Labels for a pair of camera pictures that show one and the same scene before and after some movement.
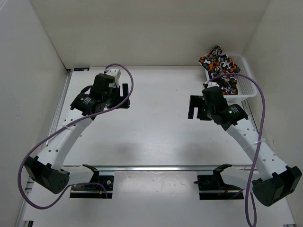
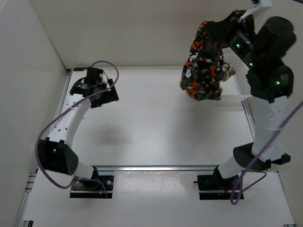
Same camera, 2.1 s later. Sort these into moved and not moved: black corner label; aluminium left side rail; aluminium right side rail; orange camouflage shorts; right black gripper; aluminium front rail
Moved: orange camouflage shorts; right black gripper
Not moved: aluminium front rail; black corner label; aluminium right side rail; aluminium left side rail
